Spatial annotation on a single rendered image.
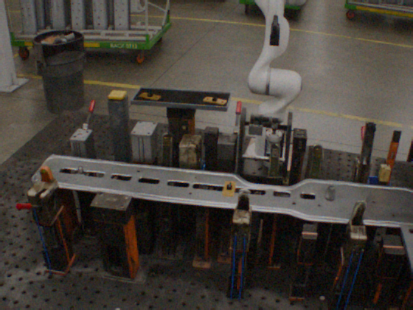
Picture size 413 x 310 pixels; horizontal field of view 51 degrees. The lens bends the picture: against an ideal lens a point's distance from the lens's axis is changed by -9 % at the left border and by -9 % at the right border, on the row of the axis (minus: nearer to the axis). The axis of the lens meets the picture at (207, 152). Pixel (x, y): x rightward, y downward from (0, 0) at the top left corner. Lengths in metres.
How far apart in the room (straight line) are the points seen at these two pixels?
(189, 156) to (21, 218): 0.81
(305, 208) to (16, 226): 1.18
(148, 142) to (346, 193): 0.71
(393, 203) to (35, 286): 1.28
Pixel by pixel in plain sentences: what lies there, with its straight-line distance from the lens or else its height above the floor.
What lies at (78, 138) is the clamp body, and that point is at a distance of 1.79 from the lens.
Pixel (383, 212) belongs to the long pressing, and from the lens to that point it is 1.56.
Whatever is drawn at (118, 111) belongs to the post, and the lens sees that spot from 1.87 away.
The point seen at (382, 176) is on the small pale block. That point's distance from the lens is 1.68.
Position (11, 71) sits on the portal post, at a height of 0.17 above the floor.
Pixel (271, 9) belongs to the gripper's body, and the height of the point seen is 1.56.
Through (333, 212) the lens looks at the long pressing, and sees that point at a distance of 1.51.
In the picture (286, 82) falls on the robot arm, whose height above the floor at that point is 1.17.
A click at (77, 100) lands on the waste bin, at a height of 0.12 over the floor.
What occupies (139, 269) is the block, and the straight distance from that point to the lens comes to 1.69.
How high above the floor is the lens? 1.91
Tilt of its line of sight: 31 degrees down
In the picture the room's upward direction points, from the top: 1 degrees clockwise
